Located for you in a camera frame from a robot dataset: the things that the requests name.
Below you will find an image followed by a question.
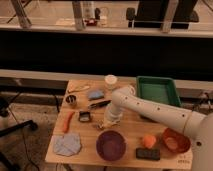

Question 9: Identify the light blue cloth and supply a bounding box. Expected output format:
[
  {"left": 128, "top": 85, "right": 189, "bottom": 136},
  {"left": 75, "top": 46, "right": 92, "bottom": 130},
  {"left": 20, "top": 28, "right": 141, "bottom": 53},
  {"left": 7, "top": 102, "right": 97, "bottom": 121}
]
[{"left": 53, "top": 133, "right": 81, "bottom": 157}]

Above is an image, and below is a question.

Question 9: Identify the purple bowl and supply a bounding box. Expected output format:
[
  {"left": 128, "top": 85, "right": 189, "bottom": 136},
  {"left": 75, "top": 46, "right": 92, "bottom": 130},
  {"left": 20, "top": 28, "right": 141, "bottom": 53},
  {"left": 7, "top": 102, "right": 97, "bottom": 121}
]
[{"left": 96, "top": 130, "right": 126, "bottom": 161}]

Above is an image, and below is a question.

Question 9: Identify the orange plastic cup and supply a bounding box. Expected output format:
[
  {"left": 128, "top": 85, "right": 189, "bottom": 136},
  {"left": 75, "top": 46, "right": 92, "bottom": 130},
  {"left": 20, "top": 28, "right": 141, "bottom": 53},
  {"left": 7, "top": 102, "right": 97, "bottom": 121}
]
[{"left": 142, "top": 135, "right": 156, "bottom": 149}]

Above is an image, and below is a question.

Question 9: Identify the orange toy carrot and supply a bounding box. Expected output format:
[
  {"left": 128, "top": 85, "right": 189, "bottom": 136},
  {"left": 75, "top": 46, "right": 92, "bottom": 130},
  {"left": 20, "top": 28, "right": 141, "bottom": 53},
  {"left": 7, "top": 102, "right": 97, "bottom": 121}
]
[{"left": 62, "top": 112, "right": 75, "bottom": 133}]

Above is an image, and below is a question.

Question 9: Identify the green plastic tray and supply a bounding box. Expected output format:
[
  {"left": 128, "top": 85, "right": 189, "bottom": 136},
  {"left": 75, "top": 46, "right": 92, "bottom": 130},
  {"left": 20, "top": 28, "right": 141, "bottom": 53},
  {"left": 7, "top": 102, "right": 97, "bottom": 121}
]
[{"left": 136, "top": 76, "right": 181, "bottom": 107}]

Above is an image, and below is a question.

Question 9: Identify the small metal cup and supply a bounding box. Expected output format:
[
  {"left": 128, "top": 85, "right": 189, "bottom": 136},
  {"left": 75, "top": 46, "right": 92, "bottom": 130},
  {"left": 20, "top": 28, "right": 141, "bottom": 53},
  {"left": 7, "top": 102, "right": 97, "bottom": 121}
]
[{"left": 65, "top": 95, "right": 77, "bottom": 108}]

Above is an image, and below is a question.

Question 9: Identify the red-white object on shelf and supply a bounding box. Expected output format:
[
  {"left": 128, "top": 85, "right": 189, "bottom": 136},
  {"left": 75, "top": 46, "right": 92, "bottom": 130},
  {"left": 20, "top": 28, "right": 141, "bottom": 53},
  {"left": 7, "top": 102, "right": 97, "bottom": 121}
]
[{"left": 85, "top": 19, "right": 98, "bottom": 26}]

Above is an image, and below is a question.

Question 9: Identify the black office chair base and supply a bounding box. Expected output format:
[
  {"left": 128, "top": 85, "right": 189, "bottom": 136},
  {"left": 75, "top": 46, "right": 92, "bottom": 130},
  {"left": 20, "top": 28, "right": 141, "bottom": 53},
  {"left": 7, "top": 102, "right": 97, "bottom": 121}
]
[{"left": 0, "top": 96, "right": 38, "bottom": 171}]

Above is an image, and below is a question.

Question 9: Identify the black chair in background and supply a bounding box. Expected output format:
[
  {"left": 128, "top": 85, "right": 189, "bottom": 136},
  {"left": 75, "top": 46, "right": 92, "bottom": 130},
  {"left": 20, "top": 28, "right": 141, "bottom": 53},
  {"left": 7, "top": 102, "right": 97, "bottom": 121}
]
[{"left": 126, "top": 0, "right": 199, "bottom": 29}]

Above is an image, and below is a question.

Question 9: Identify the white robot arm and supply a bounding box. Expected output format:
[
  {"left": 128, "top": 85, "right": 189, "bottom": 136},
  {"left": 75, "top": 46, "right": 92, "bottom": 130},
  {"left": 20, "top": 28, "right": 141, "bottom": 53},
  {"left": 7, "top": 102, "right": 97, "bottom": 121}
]
[{"left": 103, "top": 85, "right": 213, "bottom": 171}]

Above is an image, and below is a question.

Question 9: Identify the black rectangular sponge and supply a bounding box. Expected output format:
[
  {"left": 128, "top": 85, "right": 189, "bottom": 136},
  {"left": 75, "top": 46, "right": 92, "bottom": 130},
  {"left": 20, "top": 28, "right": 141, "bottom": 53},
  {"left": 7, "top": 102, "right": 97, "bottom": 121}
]
[{"left": 136, "top": 148, "right": 160, "bottom": 161}]

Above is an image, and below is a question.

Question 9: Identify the small black square tin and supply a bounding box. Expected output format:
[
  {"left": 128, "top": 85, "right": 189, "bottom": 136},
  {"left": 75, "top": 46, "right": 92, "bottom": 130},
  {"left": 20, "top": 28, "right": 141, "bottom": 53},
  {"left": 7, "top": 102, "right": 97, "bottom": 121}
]
[{"left": 78, "top": 111, "right": 91, "bottom": 122}]

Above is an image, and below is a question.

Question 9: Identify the orange-red bowl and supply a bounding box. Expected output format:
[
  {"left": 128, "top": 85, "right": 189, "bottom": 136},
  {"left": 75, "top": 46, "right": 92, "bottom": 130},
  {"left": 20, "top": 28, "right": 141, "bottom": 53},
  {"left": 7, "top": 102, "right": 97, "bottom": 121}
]
[{"left": 162, "top": 128, "right": 191, "bottom": 153}]

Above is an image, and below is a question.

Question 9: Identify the wooden spoon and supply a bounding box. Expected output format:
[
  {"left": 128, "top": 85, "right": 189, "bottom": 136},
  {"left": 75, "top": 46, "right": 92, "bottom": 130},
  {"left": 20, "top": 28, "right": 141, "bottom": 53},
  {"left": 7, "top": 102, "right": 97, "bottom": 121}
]
[{"left": 67, "top": 85, "right": 90, "bottom": 93}]

